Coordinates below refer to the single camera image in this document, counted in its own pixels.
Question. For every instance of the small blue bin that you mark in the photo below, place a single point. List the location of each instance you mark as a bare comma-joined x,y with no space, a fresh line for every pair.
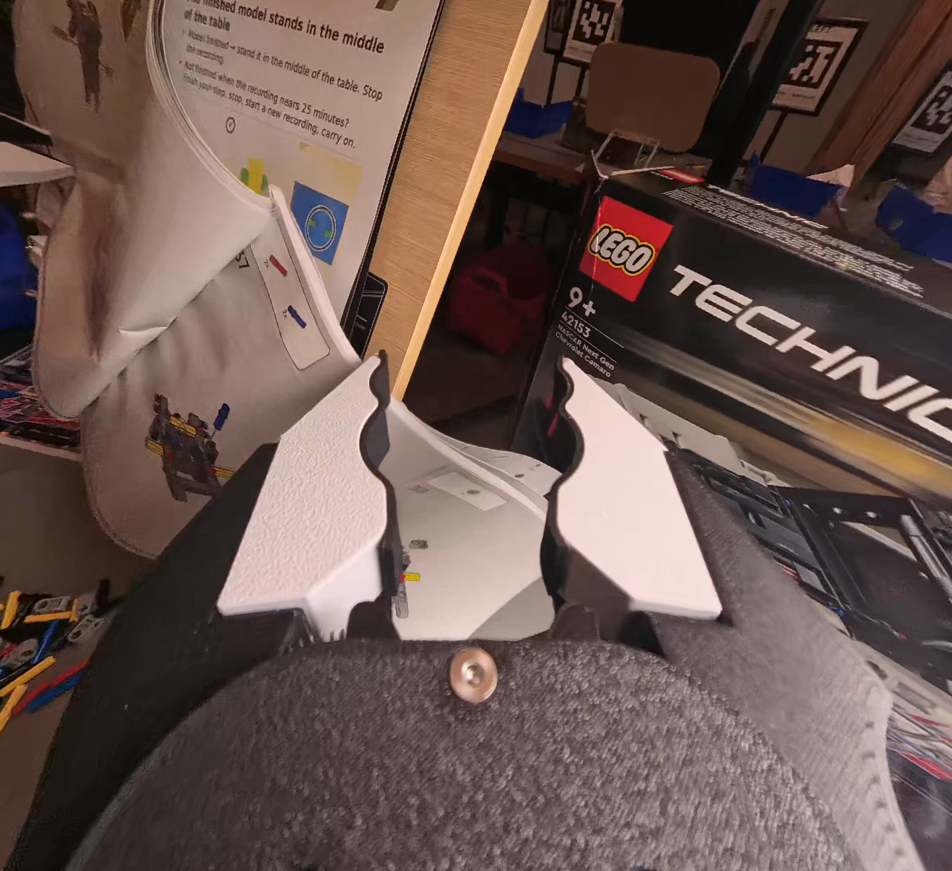
911,227
539,116
792,188

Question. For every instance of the blue storage bin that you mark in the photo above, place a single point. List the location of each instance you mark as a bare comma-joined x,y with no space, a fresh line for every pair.
15,268

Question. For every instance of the black white marker tag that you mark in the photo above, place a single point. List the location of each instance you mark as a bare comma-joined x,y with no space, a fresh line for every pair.
596,19
818,64
930,112
556,8

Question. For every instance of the white printed task sheet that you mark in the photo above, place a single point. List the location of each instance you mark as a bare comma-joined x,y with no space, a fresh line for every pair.
297,75

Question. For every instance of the lego instruction booklet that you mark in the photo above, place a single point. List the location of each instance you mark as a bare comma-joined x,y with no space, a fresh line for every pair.
149,253
30,410

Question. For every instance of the white book stand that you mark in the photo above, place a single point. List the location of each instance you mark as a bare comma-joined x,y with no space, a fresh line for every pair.
461,142

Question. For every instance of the red storage bin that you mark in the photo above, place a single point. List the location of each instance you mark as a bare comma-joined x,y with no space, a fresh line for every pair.
491,298

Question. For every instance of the brown board on stand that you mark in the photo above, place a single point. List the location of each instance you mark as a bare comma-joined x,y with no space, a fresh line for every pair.
654,93

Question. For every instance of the wooden side table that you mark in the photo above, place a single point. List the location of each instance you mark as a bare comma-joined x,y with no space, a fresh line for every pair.
535,158

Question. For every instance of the pile of blue yellow pins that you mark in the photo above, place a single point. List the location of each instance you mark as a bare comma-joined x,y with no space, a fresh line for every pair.
37,637

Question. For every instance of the lego set box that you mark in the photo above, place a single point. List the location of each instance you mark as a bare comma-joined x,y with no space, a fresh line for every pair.
744,380

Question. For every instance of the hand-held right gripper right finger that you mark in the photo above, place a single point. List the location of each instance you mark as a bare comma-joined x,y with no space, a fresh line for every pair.
632,529

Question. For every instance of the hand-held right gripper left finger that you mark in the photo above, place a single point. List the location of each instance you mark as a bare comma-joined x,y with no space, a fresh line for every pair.
312,514

